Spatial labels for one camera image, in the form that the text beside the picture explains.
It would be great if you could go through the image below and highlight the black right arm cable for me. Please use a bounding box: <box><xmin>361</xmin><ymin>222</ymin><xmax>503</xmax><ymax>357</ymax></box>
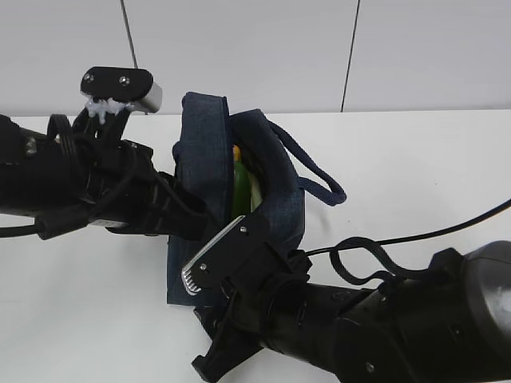
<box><xmin>303</xmin><ymin>197</ymin><xmax>511</xmax><ymax>288</ymax></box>

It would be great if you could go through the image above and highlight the green cucumber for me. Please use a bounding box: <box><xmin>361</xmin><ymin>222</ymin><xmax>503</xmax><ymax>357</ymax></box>
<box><xmin>232</xmin><ymin>161</ymin><xmax>251</xmax><ymax>219</ymax></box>

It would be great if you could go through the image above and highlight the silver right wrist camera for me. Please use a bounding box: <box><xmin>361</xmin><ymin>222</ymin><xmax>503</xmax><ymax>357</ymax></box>
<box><xmin>180</xmin><ymin>213</ymin><xmax>270</xmax><ymax>296</ymax></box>

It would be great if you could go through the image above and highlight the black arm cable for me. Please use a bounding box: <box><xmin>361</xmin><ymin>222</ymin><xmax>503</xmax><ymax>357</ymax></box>
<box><xmin>303</xmin><ymin>197</ymin><xmax>511</xmax><ymax>288</ymax></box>
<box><xmin>0</xmin><ymin>153</ymin><xmax>200</xmax><ymax>240</ymax></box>

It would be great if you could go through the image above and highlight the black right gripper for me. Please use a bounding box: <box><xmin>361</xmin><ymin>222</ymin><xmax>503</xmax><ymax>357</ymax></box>
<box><xmin>192</xmin><ymin>243</ymin><xmax>312</xmax><ymax>381</ymax></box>

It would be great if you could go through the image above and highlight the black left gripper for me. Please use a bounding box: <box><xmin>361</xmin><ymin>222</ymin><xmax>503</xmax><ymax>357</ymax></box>
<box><xmin>85</xmin><ymin>140</ymin><xmax>208</xmax><ymax>240</ymax></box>

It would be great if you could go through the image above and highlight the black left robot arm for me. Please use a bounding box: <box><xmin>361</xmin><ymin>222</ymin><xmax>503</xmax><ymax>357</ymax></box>
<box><xmin>1</xmin><ymin>110</ymin><xmax>208</xmax><ymax>240</ymax></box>

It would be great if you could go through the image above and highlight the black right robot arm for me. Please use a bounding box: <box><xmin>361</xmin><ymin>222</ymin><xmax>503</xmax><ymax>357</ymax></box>
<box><xmin>192</xmin><ymin>241</ymin><xmax>510</xmax><ymax>382</ymax></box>

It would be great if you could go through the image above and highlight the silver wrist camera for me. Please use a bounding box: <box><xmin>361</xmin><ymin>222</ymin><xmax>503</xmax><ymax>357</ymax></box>
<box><xmin>180</xmin><ymin>213</ymin><xmax>270</xmax><ymax>296</ymax></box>
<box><xmin>80</xmin><ymin>66</ymin><xmax>163</xmax><ymax>113</ymax></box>

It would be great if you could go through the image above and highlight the glass container with green lid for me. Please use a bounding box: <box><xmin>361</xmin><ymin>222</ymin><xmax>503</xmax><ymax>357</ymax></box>
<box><xmin>248</xmin><ymin>172</ymin><xmax>263</xmax><ymax>212</ymax></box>

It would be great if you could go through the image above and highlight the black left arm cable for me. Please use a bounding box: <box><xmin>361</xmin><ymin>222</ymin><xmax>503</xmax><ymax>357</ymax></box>
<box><xmin>0</xmin><ymin>153</ymin><xmax>200</xmax><ymax>240</ymax></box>

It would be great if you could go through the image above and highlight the dark blue lunch bag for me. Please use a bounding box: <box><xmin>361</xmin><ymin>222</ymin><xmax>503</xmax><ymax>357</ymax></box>
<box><xmin>167</xmin><ymin>92</ymin><xmax>347</xmax><ymax>306</ymax></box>

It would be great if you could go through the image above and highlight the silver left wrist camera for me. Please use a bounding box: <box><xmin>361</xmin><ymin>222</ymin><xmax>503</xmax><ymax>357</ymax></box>
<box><xmin>80</xmin><ymin>66</ymin><xmax>163</xmax><ymax>113</ymax></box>

